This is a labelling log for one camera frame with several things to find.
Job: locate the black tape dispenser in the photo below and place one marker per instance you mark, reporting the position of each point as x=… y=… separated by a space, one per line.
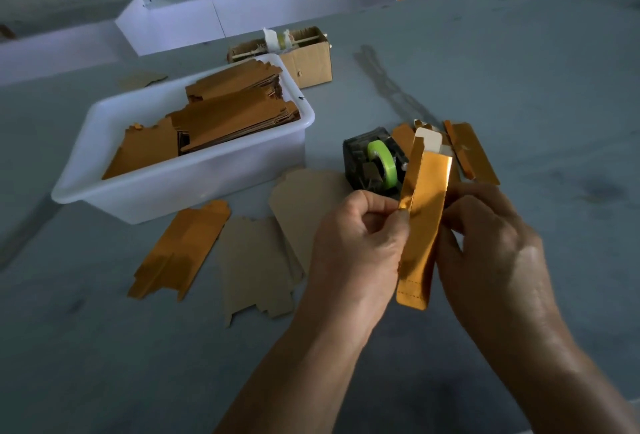
x=355 y=163

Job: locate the white plastic bin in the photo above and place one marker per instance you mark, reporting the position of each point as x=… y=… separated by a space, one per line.
x=175 y=188

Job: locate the small brown object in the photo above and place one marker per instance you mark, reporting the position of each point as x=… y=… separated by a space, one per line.
x=6 y=32

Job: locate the person's left forearm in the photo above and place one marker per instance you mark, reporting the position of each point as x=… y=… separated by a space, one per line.
x=300 y=384

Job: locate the pile of beige blanks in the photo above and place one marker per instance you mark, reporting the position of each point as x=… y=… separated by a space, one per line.
x=300 y=208

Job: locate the long white tray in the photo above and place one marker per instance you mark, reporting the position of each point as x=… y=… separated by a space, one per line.
x=300 y=0
x=55 y=56

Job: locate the person's right hand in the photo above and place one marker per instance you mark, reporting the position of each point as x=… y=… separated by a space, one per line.
x=495 y=274

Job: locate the person's left hand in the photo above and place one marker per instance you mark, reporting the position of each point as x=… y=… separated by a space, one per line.
x=350 y=264

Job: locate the small cardboard box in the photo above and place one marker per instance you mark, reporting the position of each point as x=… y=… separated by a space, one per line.
x=312 y=66

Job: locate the green tape roll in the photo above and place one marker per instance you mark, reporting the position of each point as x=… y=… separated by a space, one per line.
x=382 y=160

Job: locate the gold cartons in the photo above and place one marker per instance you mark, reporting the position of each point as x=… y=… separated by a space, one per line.
x=235 y=113

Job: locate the person's right forearm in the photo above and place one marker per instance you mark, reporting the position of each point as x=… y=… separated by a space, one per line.
x=575 y=389

